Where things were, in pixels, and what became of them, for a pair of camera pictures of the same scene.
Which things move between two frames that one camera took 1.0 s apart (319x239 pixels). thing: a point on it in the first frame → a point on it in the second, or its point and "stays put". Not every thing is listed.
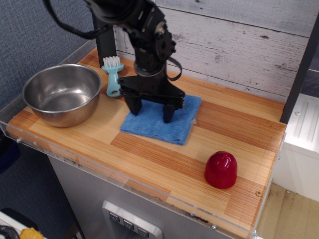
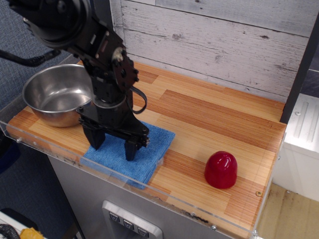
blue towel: (150, 121) → (110, 160)
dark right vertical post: (299, 80) stays put
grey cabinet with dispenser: (105, 208) stays put
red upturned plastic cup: (221, 170) stays put
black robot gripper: (152, 83) → (112, 115)
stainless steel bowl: (65, 95) stays put
